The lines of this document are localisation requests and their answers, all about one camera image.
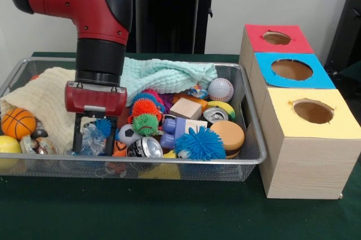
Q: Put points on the dark green table cloth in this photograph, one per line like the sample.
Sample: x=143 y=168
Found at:
x=141 y=212
x=352 y=72

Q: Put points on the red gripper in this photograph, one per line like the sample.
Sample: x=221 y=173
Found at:
x=96 y=99

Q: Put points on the wooden cube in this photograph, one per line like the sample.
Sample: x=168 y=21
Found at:
x=184 y=107

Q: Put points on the white toy baseball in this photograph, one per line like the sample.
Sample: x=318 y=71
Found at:
x=221 y=90

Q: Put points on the clear mesh bin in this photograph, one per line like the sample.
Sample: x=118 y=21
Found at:
x=197 y=171

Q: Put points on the crushed clear plastic bottle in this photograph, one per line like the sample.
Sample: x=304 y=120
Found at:
x=93 y=141

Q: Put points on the blue spiky ball with eyes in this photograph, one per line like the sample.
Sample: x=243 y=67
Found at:
x=103 y=126

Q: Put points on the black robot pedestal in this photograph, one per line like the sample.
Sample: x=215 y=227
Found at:
x=169 y=11

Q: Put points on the yellow ball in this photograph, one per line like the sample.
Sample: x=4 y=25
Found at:
x=8 y=145

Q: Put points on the toy hamburger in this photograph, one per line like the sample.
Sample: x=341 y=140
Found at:
x=228 y=135

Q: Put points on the cream knitted cloth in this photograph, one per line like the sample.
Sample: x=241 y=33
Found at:
x=36 y=96

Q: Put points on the orange toy basketball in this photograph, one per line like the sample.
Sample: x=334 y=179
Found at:
x=17 y=123

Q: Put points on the wooden box with three holes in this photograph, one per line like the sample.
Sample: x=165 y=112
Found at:
x=304 y=164

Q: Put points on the mint green cloth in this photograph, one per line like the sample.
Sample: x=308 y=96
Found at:
x=169 y=73

